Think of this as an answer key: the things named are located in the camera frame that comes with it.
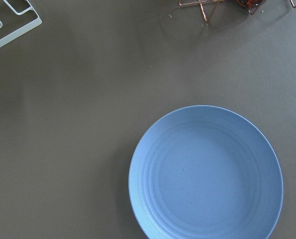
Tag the copper wire bottle rack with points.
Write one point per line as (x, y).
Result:
(252, 7)

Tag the blue round plate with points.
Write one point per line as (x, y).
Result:
(205, 172)

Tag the white wire rack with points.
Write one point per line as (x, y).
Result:
(17, 17)

